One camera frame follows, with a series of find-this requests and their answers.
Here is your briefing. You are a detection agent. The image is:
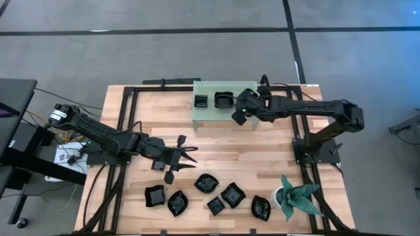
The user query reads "black leaf-shaped mini plate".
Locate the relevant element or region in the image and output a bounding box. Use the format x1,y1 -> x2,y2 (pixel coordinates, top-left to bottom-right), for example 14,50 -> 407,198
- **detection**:
194,173 -> 220,195
167,189 -> 190,218
251,195 -> 272,222

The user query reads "long black bar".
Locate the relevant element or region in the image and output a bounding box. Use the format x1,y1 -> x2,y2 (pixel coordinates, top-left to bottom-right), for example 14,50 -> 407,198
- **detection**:
141,77 -> 202,86

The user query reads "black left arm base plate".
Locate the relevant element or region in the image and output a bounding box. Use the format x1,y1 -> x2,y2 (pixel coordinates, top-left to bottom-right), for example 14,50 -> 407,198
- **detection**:
85,138 -> 135,167

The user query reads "yellow cable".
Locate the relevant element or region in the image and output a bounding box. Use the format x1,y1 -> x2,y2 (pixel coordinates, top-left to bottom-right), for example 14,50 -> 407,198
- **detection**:
25,110 -> 78,142

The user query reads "green perforated metal shelf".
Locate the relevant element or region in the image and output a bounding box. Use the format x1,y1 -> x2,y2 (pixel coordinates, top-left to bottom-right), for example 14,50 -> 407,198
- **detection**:
192,80 -> 260,132

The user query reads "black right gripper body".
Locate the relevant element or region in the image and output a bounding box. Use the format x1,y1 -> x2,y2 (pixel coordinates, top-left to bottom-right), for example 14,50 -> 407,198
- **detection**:
231,85 -> 270,127

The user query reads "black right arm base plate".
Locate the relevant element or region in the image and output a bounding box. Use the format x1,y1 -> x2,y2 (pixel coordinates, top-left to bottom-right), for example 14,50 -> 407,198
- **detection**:
292,136 -> 342,165

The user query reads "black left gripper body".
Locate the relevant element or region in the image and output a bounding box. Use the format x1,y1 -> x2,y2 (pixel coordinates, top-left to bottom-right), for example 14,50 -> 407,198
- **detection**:
140,134 -> 188,185

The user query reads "black desk top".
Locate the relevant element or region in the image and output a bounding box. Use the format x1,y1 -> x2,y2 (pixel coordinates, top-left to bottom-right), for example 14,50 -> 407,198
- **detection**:
0,77 -> 38,158

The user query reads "black desk stand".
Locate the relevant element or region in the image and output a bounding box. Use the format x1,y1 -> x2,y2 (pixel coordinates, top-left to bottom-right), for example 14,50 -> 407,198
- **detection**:
0,124 -> 88,227

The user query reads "black aluminium table frame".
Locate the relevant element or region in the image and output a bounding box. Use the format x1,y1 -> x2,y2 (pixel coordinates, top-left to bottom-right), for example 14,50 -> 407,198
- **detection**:
74,84 -> 358,236

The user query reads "black wavy square mini plate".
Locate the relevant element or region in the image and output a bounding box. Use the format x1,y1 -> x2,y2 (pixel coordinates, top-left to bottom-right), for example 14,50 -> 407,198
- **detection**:
144,184 -> 166,208
220,182 -> 247,210
214,91 -> 235,110

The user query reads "green plant in white pot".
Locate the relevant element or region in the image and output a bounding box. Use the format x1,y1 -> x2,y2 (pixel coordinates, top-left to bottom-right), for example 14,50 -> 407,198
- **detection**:
270,174 -> 325,223

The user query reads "white printed box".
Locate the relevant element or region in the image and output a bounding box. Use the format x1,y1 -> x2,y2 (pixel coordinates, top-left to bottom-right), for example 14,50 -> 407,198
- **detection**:
53,141 -> 89,175

